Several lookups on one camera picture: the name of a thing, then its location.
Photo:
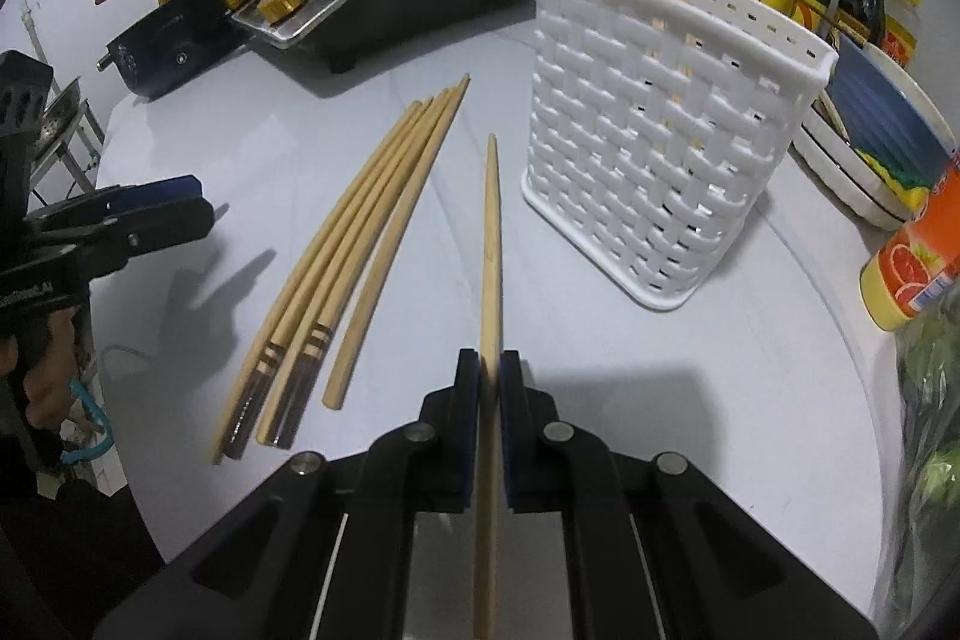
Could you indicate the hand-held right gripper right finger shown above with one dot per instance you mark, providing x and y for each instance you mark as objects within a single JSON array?
[{"x": 514, "y": 422}]

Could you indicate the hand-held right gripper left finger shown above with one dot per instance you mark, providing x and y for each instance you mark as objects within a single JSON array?
[{"x": 469, "y": 415}]

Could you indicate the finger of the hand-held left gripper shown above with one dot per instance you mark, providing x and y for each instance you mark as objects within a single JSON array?
[
  {"x": 172, "y": 224},
  {"x": 161, "y": 190}
]

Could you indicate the striped wooden chopstick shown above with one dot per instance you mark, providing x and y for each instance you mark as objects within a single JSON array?
[
  {"x": 317, "y": 340},
  {"x": 268, "y": 359}
]

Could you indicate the white plastic basket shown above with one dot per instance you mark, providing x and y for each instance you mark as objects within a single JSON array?
[{"x": 637, "y": 160}]

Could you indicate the person's left hand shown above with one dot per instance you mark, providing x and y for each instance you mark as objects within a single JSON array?
[{"x": 49, "y": 377}]

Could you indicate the metal shelf rack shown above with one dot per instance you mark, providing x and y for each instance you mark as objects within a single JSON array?
[{"x": 67, "y": 130}]

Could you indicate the white plate black rim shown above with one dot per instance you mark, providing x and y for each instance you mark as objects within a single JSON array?
[
  {"x": 832, "y": 160},
  {"x": 862, "y": 209}
]

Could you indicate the orange dish soap bottle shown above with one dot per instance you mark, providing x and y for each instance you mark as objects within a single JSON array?
[{"x": 907, "y": 272}]

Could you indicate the yellow green sponge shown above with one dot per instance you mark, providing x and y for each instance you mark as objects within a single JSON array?
[{"x": 900, "y": 179}]

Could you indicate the blue bowl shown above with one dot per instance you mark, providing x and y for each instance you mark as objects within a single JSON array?
[{"x": 885, "y": 100}]

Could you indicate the dark brown chopstick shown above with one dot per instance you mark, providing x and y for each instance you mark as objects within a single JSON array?
[{"x": 851, "y": 31}]

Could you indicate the yellow oil bottle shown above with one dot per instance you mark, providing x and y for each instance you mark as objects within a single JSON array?
[{"x": 900, "y": 40}]

